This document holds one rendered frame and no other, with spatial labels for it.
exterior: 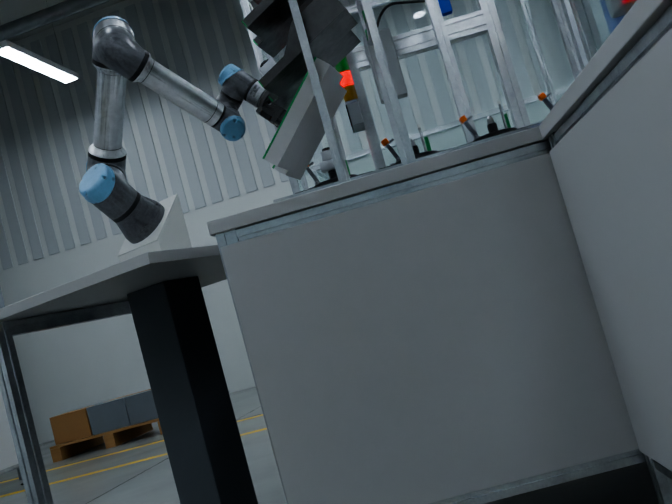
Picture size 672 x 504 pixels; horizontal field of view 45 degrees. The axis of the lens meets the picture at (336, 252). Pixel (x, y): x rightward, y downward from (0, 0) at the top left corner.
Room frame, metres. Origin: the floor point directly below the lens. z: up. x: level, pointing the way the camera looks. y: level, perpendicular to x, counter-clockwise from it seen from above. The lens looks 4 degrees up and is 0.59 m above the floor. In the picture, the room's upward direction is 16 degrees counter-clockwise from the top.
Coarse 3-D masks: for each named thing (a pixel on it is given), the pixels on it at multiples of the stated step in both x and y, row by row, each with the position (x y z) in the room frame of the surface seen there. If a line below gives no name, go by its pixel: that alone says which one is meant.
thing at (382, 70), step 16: (288, 0) 1.92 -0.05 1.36; (368, 0) 1.91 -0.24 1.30; (368, 16) 1.91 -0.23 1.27; (304, 32) 1.92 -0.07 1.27; (304, 48) 1.92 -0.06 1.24; (384, 64) 1.91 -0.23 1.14; (384, 80) 1.91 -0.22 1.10; (320, 96) 1.92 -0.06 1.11; (384, 96) 2.23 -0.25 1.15; (320, 112) 1.92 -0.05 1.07; (400, 112) 1.91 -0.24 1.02; (400, 128) 1.91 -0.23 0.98; (336, 144) 1.92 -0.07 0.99; (400, 144) 2.24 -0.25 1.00; (336, 160) 1.92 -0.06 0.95
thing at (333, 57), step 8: (352, 32) 2.11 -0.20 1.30; (344, 40) 2.11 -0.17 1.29; (352, 40) 2.15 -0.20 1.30; (336, 48) 2.12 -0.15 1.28; (344, 48) 2.16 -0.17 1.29; (352, 48) 2.20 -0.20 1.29; (328, 56) 2.13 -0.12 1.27; (336, 56) 2.17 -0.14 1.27; (344, 56) 2.21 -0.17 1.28; (336, 64) 2.22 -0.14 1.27; (296, 88) 2.16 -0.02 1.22; (272, 96) 2.13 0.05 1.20; (288, 96) 2.17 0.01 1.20; (280, 104) 2.18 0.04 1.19; (288, 104) 2.22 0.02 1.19
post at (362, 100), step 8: (352, 56) 2.62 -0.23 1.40; (352, 64) 2.63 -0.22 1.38; (352, 72) 2.62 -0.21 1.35; (360, 80) 2.62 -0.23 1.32; (360, 88) 2.62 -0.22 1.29; (360, 96) 2.63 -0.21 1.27; (360, 104) 2.62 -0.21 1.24; (368, 112) 2.62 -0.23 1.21; (368, 120) 2.63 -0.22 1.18; (368, 128) 2.62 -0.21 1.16; (368, 136) 2.62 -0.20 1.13; (376, 136) 2.62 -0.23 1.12; (376, 144) 2.62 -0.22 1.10; (376, 152) 2.63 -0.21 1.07; (376, 160) 2.62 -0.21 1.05
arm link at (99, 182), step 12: (96, 168) 2.38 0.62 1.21; (108, 168) 2.36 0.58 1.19; (84, 180) 2.39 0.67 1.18; (96, 180) 2.34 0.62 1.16; (108, 180) 2.35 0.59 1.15; (120, 180) 2.39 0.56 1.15; (84, 192) 2.35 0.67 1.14; (96, 192) 2.34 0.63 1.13; (108, 192) 2.35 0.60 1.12; (120, 192) 2.37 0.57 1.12; (132, 192) 2.41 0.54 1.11; (96, 204) 2.38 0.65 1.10; (108, 204) 2.37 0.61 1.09; (120, 204) 2.38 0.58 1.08; (108, 216) 2.42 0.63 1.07; (120, 216) 2.41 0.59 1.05
